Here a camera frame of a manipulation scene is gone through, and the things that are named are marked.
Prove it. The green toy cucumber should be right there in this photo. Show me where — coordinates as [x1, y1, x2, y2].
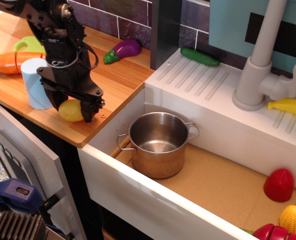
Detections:
[180, 47, 220, 67]

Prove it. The red toy pepper half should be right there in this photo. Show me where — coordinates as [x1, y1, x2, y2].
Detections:
[263, 168, 294, 202]

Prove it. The blue clamp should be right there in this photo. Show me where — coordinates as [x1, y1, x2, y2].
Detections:
[0, 178, 44, 214]

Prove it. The light blue plastic cup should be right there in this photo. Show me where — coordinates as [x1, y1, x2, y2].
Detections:
[21, 58, 52, 110]

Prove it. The grey oven door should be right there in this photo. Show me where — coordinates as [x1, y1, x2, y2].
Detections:
[0, 105, 86, 240]

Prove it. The yellow toy banana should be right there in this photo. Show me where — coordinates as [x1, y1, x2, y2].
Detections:
[267, 98, 296, 116]

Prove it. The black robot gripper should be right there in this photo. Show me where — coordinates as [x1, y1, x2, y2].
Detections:
[37, 49, 105, 123]

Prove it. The black ribbed robot base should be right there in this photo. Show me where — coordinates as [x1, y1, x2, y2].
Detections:
[0, 211, 49, 240]

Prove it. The orange toy carrot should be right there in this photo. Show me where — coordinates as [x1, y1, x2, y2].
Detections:
[0, 51, 46, 74]

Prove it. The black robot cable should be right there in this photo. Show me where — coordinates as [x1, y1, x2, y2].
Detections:
[82, 42, 99, 70]

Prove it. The white toy sink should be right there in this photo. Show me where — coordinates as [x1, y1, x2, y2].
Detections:
[79, 52, 296, 240]

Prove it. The yellow toy potato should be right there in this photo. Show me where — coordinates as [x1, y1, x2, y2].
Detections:
[58, 99, 84, 122]

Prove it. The stainless steel pot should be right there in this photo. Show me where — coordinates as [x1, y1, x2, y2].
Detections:
[116, 112, 200, 179]

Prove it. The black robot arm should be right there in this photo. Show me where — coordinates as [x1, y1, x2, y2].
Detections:
[0, 0, 105, 123]

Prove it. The grey toy faucet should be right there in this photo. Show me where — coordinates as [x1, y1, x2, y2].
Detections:
[232, 0, 296, 111]

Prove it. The green toy cutting board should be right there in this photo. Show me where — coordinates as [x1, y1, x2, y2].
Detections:
[13, 36, 45, 53]

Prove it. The yellow toy corn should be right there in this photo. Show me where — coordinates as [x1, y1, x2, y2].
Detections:
[279, 205, 296, 235]

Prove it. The purple toy eggplant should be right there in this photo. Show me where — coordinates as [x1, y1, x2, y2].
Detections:
[103, 39, 141, 65]

